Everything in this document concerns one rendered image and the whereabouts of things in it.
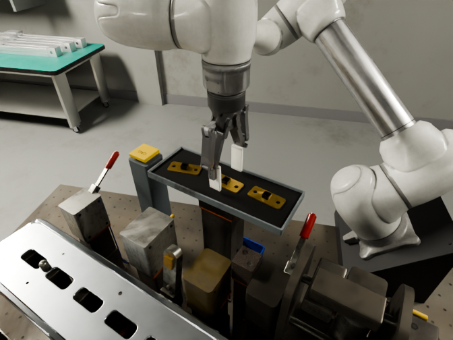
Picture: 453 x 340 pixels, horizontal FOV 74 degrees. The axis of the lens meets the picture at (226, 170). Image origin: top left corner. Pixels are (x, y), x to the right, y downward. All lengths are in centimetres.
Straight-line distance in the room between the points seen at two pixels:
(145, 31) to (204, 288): 49
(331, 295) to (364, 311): 5
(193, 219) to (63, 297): 63
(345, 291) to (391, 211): 48
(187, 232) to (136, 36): 84
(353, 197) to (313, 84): 258
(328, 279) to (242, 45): 41
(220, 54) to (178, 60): 306
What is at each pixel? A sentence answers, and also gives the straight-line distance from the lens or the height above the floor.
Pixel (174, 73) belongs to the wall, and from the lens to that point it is 366.
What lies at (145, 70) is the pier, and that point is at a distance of 369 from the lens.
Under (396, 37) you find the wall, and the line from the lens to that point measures 340.
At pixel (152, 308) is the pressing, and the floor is 100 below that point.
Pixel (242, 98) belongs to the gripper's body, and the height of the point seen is 139.
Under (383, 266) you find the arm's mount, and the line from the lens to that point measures 108.
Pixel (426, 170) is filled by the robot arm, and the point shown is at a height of 114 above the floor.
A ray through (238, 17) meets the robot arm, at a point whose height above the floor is 154.
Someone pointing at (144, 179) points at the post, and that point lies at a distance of 88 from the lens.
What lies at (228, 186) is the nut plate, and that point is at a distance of 72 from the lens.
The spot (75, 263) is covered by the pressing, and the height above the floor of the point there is 100.
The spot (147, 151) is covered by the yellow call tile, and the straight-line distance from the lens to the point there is 87.
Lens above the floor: 164
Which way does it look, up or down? 38 degrees down
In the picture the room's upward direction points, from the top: straight up
